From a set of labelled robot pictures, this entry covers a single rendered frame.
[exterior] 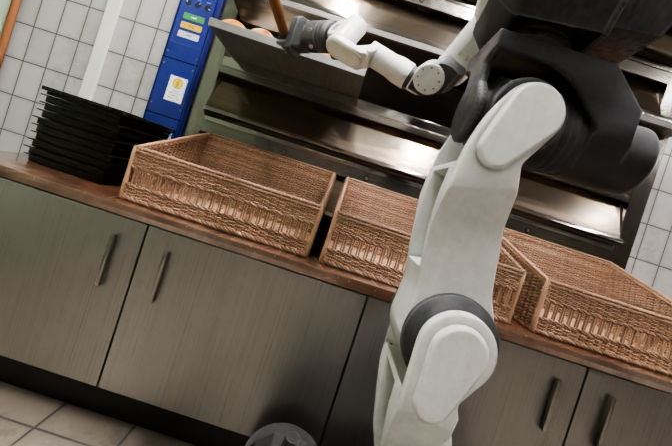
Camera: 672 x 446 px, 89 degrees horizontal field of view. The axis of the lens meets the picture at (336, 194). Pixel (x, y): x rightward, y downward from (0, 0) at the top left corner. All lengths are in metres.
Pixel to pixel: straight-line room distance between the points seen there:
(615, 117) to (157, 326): 1.06
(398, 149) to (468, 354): 1.06
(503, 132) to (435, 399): 0.37
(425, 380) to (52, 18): 1.91
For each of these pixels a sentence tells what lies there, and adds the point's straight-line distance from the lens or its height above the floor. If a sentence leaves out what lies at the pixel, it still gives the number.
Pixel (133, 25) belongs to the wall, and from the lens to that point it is 1.81.
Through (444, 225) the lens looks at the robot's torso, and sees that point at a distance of 0.53.
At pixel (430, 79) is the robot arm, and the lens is 0.93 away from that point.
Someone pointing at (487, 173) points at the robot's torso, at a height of 0.87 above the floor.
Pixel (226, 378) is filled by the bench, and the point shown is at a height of 0.23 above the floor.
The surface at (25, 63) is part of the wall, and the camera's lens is 2.02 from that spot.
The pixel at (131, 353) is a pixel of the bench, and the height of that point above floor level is 0.21.
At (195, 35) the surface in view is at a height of 1.21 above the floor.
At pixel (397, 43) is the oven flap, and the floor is 1.38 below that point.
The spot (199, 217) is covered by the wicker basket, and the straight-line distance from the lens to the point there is 1.02.
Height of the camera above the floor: 0.78
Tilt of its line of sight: level
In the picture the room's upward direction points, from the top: 18 degrees clockwise
